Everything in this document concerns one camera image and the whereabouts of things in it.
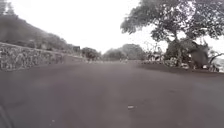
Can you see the group of dark trees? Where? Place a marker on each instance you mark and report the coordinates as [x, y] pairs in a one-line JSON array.
[[125, 52]]

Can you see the grey asphalt road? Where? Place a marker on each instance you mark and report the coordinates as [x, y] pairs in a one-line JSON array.
[[110, 96]]

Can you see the wooded hillside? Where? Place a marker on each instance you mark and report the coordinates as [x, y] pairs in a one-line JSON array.
[[23, 33]]

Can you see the large leafy tree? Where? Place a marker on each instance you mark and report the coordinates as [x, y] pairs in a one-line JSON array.
[[180, 20]]

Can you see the stone wall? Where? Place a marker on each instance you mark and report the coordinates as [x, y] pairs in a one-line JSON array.
[[23, 56]]

